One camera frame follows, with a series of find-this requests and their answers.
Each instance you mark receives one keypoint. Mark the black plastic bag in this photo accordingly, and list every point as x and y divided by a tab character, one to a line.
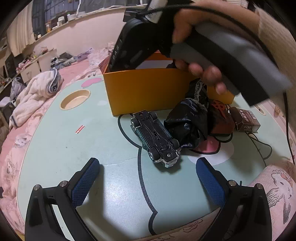
185	120

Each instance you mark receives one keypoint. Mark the pink printed bed sheet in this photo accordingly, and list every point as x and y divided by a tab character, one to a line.
13	148

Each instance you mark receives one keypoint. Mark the small brown box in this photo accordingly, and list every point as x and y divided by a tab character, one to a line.
246	120

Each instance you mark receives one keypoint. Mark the white fleece blanket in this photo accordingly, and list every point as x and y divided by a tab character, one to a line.
32	92

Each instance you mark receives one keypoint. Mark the orange cardboard box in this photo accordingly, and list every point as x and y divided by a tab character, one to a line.
143	92

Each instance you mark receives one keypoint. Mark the window with plastic film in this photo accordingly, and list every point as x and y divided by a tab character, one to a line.
57	9

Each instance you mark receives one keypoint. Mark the person's right forearm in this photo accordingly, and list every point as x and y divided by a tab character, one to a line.
275	27

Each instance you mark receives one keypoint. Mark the purple pouch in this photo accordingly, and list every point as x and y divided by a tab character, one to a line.
84	54

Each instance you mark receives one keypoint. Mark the light green desktop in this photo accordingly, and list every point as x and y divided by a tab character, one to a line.
81	143

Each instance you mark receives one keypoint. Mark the white drawer cabinet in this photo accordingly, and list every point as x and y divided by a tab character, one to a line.
30	71

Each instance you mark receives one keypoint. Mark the beige curtain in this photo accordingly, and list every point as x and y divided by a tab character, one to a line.
20	34

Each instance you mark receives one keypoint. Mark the black pouch with red print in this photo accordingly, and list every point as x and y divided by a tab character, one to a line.
219	115

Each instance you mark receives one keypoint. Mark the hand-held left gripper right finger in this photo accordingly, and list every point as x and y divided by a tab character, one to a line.
210	183

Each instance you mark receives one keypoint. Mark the dark green toy car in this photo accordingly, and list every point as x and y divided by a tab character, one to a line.
155	136

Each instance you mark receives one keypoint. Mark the person's right hand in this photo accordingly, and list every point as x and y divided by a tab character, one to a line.
208	14

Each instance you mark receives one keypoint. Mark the grey cloth bag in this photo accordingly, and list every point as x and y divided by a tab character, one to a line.
17	89

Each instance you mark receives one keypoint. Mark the pile of dark clothes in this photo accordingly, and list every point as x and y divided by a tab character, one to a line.
63	60

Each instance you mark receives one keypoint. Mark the small red strip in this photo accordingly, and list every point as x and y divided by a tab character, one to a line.
79	129

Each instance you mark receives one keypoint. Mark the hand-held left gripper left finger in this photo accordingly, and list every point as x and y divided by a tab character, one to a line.
85	183

